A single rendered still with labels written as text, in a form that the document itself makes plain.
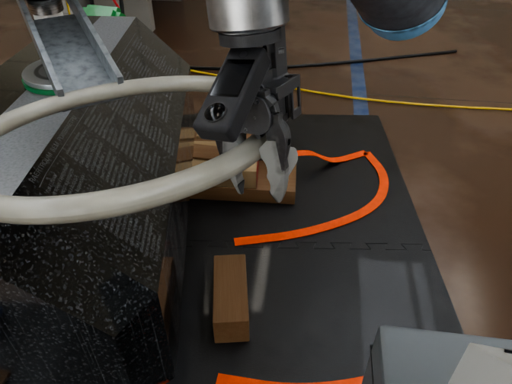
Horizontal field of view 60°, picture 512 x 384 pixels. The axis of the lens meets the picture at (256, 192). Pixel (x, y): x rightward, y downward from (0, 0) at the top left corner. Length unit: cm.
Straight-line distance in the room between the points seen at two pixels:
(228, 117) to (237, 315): 113
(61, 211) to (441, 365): 49
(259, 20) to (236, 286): 122
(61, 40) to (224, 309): 94
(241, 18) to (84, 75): 56
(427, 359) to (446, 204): 170
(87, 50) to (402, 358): 86
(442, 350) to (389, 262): 127
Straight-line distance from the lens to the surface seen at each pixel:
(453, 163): 261
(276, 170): 54
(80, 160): 109
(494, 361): 50
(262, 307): 169
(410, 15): 53
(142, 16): 426
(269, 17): 49
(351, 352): 162
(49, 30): 117
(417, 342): 66
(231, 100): 47
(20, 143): 110
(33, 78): 133
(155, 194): 48
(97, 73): 100
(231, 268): 165
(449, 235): 214
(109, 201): 48
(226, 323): 152
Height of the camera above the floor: 137
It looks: 39 degrees down
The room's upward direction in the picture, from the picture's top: straight up
